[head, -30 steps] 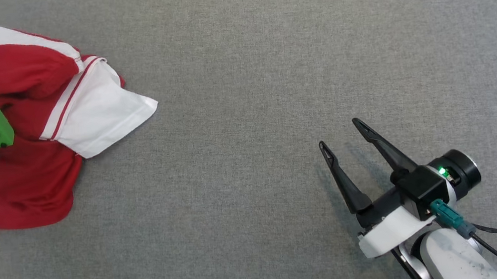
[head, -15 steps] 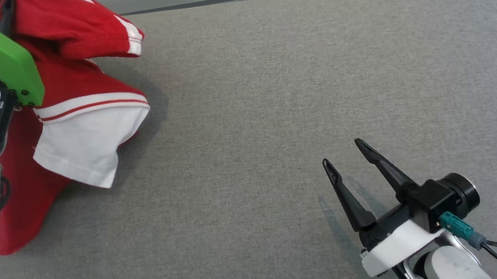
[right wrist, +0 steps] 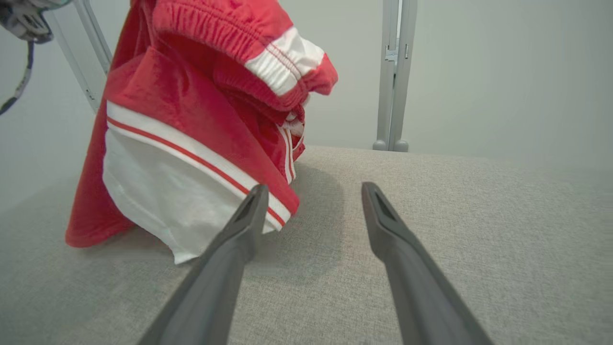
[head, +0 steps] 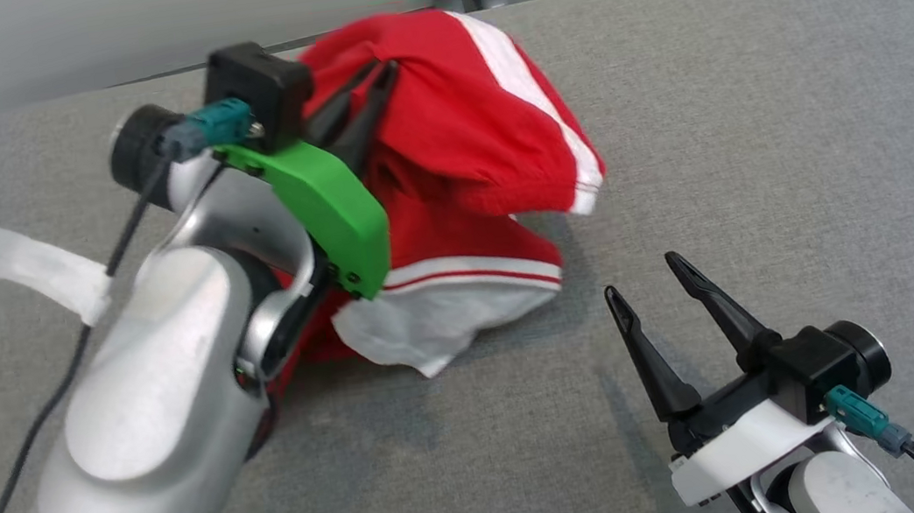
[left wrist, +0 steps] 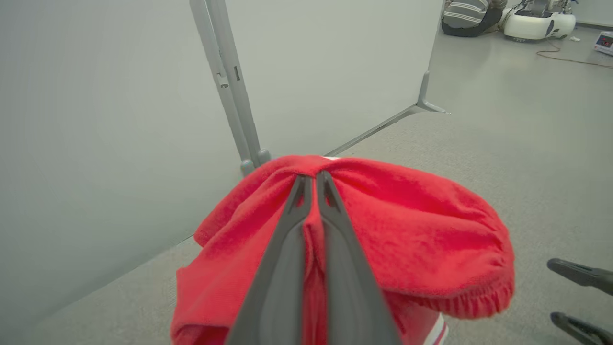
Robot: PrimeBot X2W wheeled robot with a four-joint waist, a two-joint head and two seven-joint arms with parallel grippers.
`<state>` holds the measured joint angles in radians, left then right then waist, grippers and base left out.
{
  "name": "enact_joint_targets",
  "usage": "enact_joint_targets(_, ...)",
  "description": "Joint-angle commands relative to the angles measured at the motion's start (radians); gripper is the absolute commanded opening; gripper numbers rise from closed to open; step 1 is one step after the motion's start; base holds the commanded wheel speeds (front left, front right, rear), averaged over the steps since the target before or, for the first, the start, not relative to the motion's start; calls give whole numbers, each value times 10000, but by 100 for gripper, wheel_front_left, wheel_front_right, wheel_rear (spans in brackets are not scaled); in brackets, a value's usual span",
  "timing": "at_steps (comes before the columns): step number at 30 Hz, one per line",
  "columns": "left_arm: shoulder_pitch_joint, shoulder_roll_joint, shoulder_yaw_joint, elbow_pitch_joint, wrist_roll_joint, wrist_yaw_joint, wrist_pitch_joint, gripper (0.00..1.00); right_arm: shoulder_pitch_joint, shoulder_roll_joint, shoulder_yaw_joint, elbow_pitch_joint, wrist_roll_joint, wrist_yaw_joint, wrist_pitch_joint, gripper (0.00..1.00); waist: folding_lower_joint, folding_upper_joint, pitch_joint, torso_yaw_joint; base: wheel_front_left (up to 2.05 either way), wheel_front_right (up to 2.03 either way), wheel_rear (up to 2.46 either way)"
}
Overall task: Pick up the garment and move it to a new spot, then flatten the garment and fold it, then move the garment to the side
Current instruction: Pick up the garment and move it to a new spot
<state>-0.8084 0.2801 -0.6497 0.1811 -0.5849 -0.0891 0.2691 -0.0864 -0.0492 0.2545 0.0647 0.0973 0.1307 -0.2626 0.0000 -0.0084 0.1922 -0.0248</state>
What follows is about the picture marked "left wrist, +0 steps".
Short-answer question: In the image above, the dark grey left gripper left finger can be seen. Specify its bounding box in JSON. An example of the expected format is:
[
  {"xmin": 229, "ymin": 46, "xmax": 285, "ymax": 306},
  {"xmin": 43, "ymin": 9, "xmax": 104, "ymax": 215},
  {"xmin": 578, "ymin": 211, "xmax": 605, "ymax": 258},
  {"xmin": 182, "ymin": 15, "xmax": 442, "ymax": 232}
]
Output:
[{"xmin": 225, "ymin": 175, "xmax": 315, "ymax": 345}]

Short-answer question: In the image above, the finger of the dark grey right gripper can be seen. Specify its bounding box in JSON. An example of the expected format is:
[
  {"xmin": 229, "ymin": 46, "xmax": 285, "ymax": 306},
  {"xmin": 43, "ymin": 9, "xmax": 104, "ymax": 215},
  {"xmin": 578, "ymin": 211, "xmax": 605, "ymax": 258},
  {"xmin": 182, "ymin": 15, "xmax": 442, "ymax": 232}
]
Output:
[
  {"xmin": 550, "ymin": 311, "xmax": 613, "ymax": 345},
  {"xmin": 547, "ymin": 258, "xmax": 613, "ymax": 296}
]

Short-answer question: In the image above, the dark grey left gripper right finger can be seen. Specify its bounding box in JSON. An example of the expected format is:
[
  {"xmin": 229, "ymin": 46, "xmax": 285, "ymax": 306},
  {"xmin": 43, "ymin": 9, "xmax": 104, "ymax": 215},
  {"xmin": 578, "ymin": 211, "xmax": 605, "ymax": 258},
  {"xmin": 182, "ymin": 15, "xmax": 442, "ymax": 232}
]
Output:
[{"xmin": 316, "ymin": 170, "xmax": 402, "ymax": 345}]

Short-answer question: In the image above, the red and white garment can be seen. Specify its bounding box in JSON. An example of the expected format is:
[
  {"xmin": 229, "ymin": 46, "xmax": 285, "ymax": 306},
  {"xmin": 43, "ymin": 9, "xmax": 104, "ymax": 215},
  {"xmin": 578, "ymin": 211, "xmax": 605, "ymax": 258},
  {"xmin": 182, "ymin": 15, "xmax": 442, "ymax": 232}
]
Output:
[{"xmin": 170, "ymin": 154, "xmax": 516, "ymax": 345}]

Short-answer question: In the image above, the grey partition foot strut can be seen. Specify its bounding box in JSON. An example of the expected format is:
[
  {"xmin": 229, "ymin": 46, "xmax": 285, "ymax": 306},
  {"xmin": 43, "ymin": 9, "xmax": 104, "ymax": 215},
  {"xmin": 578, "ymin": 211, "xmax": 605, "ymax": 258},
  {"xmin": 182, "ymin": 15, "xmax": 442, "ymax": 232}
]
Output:
[{"xmin": 416, "ymin": 71, "xmax": 452, "ymax": 115}]

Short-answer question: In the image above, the white partition panel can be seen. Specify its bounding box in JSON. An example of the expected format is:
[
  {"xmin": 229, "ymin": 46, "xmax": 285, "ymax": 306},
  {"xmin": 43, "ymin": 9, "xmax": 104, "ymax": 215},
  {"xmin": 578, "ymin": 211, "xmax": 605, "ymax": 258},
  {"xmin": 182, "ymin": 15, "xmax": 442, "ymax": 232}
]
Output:
[
  {"xmin": 0, "ymin": 0, "xmax": 242, "ymax": 345},
  {"xmin": 225, "ymin": 0, "xmax": 445, "ymax": 158}
]

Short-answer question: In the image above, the white device with red display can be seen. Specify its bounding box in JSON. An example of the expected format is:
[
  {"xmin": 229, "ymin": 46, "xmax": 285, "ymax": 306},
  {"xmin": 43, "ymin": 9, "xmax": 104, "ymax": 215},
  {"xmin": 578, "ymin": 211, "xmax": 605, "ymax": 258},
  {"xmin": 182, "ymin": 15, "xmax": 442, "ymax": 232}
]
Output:
[{"xmin": 594, "ymin": 31, "xmax": 613, "ymax": 57}]

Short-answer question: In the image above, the seated person in striped shirt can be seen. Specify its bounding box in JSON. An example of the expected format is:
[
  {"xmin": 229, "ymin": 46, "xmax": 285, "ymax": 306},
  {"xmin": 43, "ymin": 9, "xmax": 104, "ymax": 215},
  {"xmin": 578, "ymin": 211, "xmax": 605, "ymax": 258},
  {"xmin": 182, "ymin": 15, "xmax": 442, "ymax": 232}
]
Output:
[{"xmin": 441, "ymin": 0, "xmax": 508, "ymax": 38}]

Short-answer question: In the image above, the orange floor cable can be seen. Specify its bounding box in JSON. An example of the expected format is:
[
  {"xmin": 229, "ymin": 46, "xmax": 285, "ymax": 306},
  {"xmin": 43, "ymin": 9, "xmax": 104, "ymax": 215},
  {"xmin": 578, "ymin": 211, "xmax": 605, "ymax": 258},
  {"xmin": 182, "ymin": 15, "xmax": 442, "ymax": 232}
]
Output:
[{"xmin": 535, "ymin": 39, "xmax": 613, "ymax": 69}]

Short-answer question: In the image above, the grey partition post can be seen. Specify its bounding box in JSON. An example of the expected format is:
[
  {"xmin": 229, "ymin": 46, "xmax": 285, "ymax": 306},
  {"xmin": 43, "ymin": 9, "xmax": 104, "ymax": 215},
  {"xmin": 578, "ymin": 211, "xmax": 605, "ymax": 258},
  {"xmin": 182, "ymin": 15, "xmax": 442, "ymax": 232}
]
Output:
[
  {"xmin": 206, "ymin": 0, "xmax": 272, "ymax": 167},
  {"xmin": 189, "ymin": 0, "xmax": 255, "ymax": 177}
]

